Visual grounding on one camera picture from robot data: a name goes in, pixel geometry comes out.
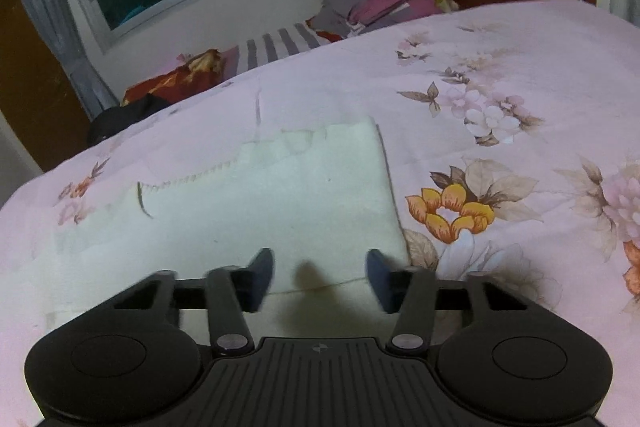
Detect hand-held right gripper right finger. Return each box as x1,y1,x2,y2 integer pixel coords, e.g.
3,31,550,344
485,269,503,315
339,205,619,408
366,249,532,354

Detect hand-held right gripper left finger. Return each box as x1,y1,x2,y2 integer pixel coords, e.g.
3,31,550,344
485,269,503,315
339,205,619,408
113,248,275,356

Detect white towel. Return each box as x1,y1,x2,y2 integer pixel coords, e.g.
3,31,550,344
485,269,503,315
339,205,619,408
52,114,414,325

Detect black cloth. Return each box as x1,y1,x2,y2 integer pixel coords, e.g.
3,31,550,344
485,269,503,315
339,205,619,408
87,93,172,146

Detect red floral pillow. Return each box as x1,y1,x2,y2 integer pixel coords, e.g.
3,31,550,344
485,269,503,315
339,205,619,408
122,49,227,108

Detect pink cloth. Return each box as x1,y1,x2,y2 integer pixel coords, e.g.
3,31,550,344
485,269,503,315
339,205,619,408
218,46,242,76

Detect striped grey white pillow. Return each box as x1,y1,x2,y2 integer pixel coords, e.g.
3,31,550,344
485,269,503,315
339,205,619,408
234,23,327,74

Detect pink floral blanket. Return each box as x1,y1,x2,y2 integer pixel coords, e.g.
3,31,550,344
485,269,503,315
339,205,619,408
0,0,640,427

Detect maroon folded cloth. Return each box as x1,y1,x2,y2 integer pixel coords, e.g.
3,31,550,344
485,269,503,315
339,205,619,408
348,0,453,28

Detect brown wooden door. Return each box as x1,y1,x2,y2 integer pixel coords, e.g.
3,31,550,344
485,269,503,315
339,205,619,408
0,0,95,174

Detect grey curtain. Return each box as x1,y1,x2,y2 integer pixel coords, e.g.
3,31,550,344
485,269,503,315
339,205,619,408
0,0,117,120

